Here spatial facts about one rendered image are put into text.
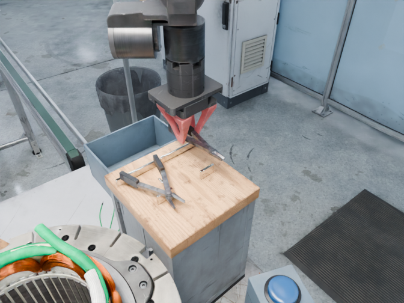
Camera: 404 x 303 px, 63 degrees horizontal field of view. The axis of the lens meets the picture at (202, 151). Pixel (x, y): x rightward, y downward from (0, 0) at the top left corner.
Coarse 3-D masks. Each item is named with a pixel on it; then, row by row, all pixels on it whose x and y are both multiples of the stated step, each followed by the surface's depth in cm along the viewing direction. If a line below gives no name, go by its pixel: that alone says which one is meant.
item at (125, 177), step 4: (120, 172) 55; (124, 172) 55; (120, 176) 55; (124, 176) 54; (128, 176) 54; (132, 176) 54; (124, 180) 55; (128, 180) 54; (132, 180) 54; (136, 180) 53; (132, 184) 54; (136, 184) 53; (136, 188) 54
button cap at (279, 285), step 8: (272, 280) 46; (280, 280) 45; (288, 280) 45; (272, 288) 45; (280, 288) 44; (288, 288) 44; (296, 288) 45; (272, 296) 44; (280, 296) 44; (288, 296) 44; (296, 296) 44
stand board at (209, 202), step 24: (168, 144) 65; (120, 168) 60; (168, 168) 60; (192, 168) 60; (216, 168) 60; (120, 192) 55; (144, 192) 55; (192, 192) 55; (216, 192) 55; (240, 192) 55; (144, 216) 51; (168, 216) 51; (192, 216) 51; (216, 216) 51; (168, 240) 48; (192, 240) 50
